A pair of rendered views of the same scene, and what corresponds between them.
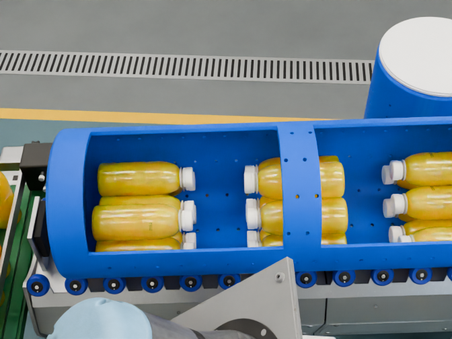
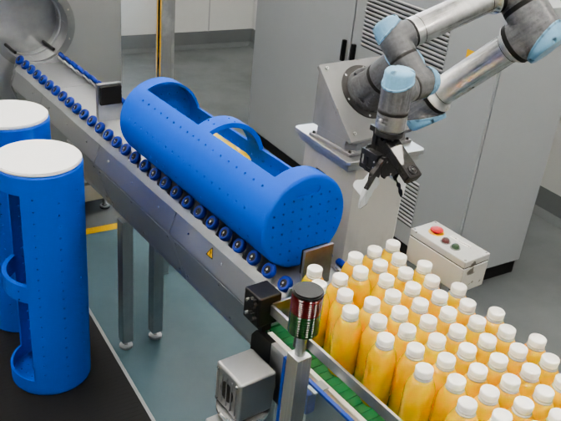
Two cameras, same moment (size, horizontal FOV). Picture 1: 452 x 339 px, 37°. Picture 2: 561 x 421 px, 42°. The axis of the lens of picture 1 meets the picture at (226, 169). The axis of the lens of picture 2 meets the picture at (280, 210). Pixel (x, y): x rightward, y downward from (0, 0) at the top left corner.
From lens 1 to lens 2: 2.53 m
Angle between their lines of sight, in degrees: 89
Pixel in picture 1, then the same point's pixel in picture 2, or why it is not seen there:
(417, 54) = (43, 161)
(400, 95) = (79, 173)
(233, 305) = (337, 92)
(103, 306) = not seen: hidden behind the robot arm
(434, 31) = (12, 159)
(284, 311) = (337, 66)
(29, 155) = (268, 292)
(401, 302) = not seen: hidden behind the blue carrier
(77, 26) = not seen: outside the picture
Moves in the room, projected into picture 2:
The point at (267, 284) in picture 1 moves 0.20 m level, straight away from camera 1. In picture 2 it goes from (329, 74) to (274, 79)
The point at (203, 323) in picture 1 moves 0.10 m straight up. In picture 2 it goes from (346, 109) to (350, 78)
